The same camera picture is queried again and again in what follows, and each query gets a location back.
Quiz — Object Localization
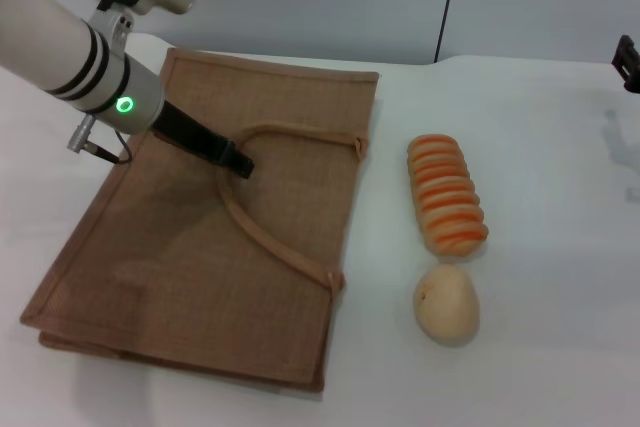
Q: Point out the orange striped bread roll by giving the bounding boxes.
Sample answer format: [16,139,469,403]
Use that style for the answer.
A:
[406,133,490,256]

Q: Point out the brown jute tote bag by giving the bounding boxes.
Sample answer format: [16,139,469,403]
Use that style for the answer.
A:
[19,46,379,394]

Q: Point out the round beige egg yolk pastry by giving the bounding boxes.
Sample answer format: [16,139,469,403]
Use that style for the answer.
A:
[412,264,482,348]

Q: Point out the left arm plug and cable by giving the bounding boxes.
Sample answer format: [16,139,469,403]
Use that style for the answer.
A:
[67,114,134,165]

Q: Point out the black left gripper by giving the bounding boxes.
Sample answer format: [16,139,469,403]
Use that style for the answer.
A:
[152,100,256,180]

